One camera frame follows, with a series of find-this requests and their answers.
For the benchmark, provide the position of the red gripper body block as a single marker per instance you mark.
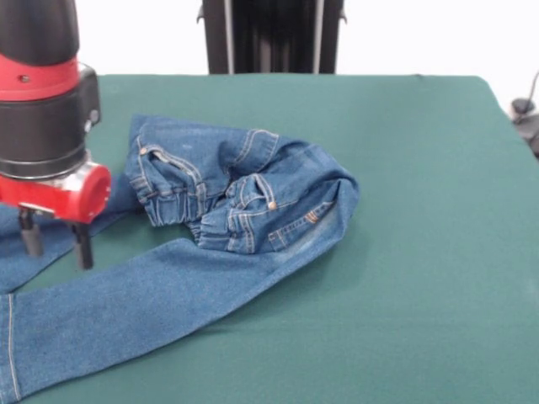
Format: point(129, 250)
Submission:
point(63, 198)

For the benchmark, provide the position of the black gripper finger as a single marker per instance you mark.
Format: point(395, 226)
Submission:
point(31, 235)
point(84, 248)

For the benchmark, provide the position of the blue denim jeans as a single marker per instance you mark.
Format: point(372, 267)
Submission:
point(210, 273)

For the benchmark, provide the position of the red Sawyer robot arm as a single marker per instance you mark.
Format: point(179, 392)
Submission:
point(38, 105)

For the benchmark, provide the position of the dark green table cloth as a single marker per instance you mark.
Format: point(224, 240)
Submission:
point(421, 252)

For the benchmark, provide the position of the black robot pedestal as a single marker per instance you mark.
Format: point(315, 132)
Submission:
point(273, 38)

